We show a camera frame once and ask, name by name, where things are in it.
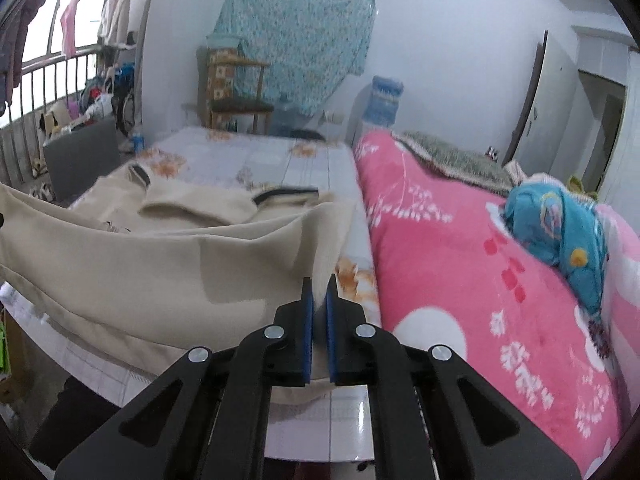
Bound dark purple hanging garment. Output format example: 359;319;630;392
0;0;47;117

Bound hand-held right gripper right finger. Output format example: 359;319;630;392
326;274;583;480

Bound grey storage box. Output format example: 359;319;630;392
42;118;122;207

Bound metal railing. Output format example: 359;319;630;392
0;52;97;188

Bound beige zip jacket black trim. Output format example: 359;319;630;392
0;162;359;407

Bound person's black trousers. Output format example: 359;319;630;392
29;374;132;467

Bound green bag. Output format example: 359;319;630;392
0;319;12;377

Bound wooden chair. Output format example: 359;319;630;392
206;57;276;135

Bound grey knitted cushion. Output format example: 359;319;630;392
391;130;515;197

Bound pale hanging garment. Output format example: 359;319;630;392
97;0;133;47

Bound clear blue water jug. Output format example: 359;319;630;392
276;91;307;137

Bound pile of clothes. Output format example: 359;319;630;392
75;61;139;132

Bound floral plastic tablecloth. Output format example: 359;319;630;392
0;126;383;465

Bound orange patterned box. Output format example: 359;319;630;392
206;49;242;128

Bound white door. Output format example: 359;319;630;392
501;30;577;167

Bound teal patterned hanging cloth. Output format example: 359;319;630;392
214;0;377;118

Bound pink floral blanket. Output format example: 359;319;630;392
351;129;640;477

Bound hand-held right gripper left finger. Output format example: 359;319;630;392
54;276;316;480

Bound pink hanging garment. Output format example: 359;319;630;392
60;0;82;59

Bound blue printed garment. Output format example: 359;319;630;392
501;179;612;313

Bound blue water cooler bottle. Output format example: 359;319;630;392
366;75;406;127

